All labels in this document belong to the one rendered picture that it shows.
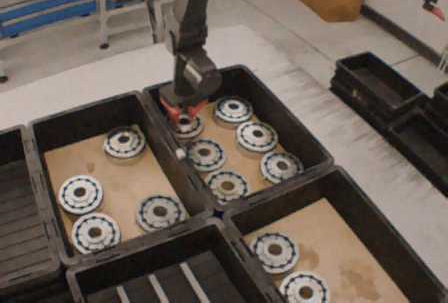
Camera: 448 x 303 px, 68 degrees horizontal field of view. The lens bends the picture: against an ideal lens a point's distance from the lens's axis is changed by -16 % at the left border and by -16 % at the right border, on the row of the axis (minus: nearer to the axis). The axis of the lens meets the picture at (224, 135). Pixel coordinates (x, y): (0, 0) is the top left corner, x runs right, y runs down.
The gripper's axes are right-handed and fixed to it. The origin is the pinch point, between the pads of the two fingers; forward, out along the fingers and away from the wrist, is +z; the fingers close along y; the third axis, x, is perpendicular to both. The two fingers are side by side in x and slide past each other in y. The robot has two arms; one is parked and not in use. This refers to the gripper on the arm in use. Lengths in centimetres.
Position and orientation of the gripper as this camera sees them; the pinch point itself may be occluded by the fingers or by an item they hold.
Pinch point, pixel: (183, 119)
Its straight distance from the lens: 96.2
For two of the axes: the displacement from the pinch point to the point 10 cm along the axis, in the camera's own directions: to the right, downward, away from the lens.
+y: 8.0, -3.5, 4.9
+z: -1.0, 7.2, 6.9
